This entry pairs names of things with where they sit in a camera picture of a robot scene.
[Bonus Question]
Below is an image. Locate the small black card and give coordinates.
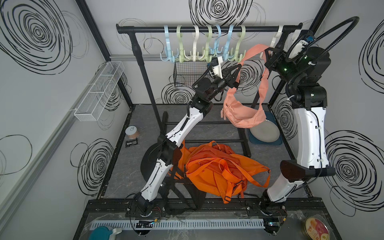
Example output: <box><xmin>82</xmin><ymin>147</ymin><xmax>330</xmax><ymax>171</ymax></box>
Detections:
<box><xmin>125</xmin><ymin>138</ymin><xmax>138</xmax><ymax>148</ymax></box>

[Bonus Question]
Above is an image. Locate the light blue hook middle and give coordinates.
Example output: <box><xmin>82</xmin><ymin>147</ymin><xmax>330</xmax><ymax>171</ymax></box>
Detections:
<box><xmin>210</xmin><ymin>24</ymin><xmax>222</xmax><ymax>57</ymax></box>

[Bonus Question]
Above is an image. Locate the black wire basket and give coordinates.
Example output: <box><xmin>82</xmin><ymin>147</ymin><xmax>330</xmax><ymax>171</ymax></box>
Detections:
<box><xmin>173</xmin><ymin>62</ymin><xmax>209</xmax><ymax>87</ymax></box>

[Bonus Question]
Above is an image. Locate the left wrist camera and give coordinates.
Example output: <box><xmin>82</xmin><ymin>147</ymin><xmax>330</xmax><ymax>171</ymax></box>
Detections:
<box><xmin>210</xmin><ymin>56</ymin><xmax>223</xmax><ymax>79</ymax></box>

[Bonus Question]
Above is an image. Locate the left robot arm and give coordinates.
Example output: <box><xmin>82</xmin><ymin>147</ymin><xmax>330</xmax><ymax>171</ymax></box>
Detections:
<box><xmin>134</xmin><ymin>64</ymin><xmax>242</xmax><ymax>216</ymax></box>

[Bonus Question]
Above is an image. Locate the round printed tin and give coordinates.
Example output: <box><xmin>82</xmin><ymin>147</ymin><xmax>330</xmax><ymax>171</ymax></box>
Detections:
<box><xmin>303</xmin><ymin>218</ymin><xmax>331</xmax><ymax>240</ymax></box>

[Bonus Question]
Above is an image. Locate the light green hook middle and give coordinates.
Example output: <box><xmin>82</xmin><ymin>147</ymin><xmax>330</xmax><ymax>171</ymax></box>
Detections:
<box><xmin>198</xmin><ymin>26</ymin><xmax>213</xmax><ymax>63</ymax></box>

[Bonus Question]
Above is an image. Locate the light green hook left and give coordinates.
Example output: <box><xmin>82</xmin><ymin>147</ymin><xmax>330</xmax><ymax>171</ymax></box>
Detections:
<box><xmin>176</xmin><ymin>25</ymin><xmax>186</xmax><ymax>64</ymax></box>

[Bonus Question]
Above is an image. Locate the white slotted cable duct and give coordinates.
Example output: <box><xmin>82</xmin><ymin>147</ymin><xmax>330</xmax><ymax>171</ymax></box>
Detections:
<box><xmin>89</xmin><ymin>219</ymin><xmax>265</xmax><ymax>231</ymax></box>

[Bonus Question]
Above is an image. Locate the light blue hook right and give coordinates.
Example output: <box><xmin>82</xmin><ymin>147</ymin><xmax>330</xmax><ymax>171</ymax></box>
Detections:
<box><xmin>222</xmin><ymin>25</ymin><xmax>234</xmax><ymax>61</ymax></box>

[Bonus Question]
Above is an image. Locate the pink sling bag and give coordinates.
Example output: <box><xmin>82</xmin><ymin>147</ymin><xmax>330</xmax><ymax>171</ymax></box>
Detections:
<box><xmin>221</xmin><ymin>44</ymin><xmax>271</xmax><ymax>129</ymax></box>

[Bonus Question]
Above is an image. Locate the light green hook right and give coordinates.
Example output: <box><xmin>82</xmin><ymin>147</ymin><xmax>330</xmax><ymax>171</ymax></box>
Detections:
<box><xmin>232</xmin><ymin>25</ymin><xmax>246</xmax><ymax>63</ymax></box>

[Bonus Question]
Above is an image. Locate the white hook rightmost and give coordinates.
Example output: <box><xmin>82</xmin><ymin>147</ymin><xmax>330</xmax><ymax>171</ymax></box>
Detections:
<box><xmin>270</xmin><ymin>25</ymin><xmax>283</xmax><ymax>48</ymax></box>

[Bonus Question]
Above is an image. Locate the white mesh wall shelf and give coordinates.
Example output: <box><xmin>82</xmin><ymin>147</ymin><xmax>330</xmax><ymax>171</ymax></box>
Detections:
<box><xmin>74</xmin><ymin>61</ymin><xmax>125</xmax><ymax>122</ymax></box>

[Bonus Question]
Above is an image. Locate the teal tray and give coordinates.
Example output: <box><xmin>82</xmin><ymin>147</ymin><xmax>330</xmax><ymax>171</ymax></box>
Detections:
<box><xmin>246</xmin><ymin>112</ymin><xmax>283</xmax><ymax>145</ymax></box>

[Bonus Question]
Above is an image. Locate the white hook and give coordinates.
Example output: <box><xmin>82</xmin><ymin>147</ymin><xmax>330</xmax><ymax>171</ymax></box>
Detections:
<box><xmin>270</xmin><ymin>25</ymin><xmax>283</xmax><ymax>48</ymax></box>
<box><xmin>187</xmin><ymin>25</ymin><xmax>200</xmax><ymax>62</ymax></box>

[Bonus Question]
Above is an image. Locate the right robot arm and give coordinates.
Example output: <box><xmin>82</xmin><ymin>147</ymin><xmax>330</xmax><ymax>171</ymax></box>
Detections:
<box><xmin>260</xmin><ymin>16</ymin><xmax>360</xmax><ymax>216</ymax></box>

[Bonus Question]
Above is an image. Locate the orange and black backpack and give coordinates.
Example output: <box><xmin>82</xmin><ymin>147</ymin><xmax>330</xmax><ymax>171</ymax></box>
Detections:
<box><xmin>139</xmin><ymin>144</ymin><xmax>206</xmax><ymax>210</ymax></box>

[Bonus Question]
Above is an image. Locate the light blue hook leftmost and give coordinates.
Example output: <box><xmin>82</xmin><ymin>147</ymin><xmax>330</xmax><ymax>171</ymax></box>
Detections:
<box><xmin>160</xmin><ymin>25</ymin><xmax>175</xmax><ymax>63</ymax></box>

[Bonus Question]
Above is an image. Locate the light green hook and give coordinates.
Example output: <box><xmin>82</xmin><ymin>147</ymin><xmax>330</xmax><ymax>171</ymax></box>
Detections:
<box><xmin>232</xmin><ymin>25</ymin><xmax>246</xmax><ymax>63</ymax></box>
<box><xmin>176</xmin><ymin>25</ymin><xmax>186</xmax><ymax>64</ymax></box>
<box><xmin>198</xmin><ymin>26</ymin><xmax>213</xmax><ymax>63</ymax></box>

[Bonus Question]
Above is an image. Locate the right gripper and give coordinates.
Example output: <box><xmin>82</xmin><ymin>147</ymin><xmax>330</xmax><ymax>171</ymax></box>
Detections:
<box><xmin>264</xmin><ymin>46</ymin><xmax>301</xmax><ymax>90</ymax></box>

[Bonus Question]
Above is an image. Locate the grey round plate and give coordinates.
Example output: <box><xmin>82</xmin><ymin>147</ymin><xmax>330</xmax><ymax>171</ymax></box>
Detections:
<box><xmin>250</xmin><ymin>120</ymin><xmax>280</xmax><ymax>143</ymax></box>

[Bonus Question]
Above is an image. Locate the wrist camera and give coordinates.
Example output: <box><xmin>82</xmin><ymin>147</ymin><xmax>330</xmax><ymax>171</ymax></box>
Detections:
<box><xmin>285</xmin><ymin>30</ymin><xmax>314</xmax><ymax>59</ymax></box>
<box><xmin>210</xmin><ymin>56</ymin><xmax>223</xmax><ymax>79</ymax></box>

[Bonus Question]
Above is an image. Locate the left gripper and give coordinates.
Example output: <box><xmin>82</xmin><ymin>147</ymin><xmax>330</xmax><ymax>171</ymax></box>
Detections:
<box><xmin>204</xmin><ymin>66</ymin><xmax>238</xmax><ymax>104</ymax></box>

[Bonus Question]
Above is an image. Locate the light blue hook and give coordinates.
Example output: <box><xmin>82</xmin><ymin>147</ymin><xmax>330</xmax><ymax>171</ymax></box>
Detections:
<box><xmin>210</xmin><ymin>24</ymin><xmax>222</xmax><ymax>57</ymax></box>
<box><xmin>160</xmin><ymin>25</ymin><xmax>175</xmax><ymax>63</ymax></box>
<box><xmin>222</xmin><ymin>25</ymin><xmax>234</xmax><ymax>61</ymax></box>

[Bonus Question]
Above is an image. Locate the teal round object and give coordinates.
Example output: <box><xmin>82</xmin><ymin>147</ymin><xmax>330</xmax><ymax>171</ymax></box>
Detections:
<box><xmin>88</xmin><ymin>226</ymin><xmax>123</xmax><ymax>240</ymax></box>

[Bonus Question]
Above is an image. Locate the white hook middle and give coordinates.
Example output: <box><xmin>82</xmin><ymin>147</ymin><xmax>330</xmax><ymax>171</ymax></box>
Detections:
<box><xmin>187</xmin><ymin>25</ymin><xmax>200</xmax><ymax>62</ymax></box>

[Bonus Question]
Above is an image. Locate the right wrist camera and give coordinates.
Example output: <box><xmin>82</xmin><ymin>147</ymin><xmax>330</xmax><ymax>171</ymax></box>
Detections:
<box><xmin>285</xmin><ymin>30</ymin><xmax>314</xmax><ymax>59</ymax></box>

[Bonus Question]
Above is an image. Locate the black garment rack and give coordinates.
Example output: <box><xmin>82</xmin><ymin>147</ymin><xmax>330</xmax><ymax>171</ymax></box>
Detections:
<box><xmin>116</xmin><ymin>22</ymin><xmax>303</xmax><ymax>158</ymax></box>

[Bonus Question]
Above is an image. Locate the orange sling bag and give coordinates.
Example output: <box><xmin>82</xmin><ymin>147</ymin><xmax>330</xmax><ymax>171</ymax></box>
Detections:
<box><xmin>186</xmin><ymin>158</ymin><xmax>239</xmax><ymax>199</ymax></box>

